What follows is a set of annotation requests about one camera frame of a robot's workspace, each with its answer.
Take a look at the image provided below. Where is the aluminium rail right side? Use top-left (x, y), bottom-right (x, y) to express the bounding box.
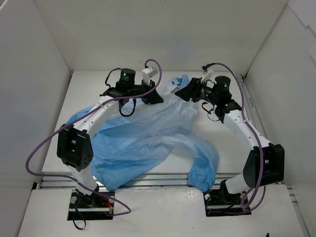
top-left (237, 73), bottom-right (310, 237)

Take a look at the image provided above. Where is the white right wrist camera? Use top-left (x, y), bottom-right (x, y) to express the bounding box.
top-left (201, 64), bottom-right (214, 83)

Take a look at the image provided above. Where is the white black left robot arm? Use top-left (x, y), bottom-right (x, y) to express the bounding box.
top-left (57, 67), bottom-right (163, 207)

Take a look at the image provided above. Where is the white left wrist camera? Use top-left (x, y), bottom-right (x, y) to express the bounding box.
top-left (142, 67), bottom-right (158, 85)

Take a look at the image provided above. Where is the light blue zip jacket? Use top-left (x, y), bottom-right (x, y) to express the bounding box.
top-left (64, 73), bottom-right (220, 193)

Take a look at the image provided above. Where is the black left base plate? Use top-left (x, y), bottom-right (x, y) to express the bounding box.
top-left (67, 190), bottom-right (114, 221)

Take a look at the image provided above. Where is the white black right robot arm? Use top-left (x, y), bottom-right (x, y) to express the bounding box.
top-left (175, 76), bottom-right (285, 203)

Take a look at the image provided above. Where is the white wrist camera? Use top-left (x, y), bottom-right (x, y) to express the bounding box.
top-left (142, 67), bottom-right (158, 85)
top-left (201, 64), bottom-right (214, 83)

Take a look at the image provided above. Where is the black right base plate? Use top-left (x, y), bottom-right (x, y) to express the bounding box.
top-left (203, 189), bottom-right (251, 217)

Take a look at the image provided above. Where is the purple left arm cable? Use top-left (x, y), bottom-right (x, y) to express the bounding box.
top-left (26, 59), bottom-right (162, 217)

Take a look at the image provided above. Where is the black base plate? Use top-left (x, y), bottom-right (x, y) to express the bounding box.
top-left (67, 190), bottom-right (114, 221)
top-left (203, 189), bottom-right (251, 217)

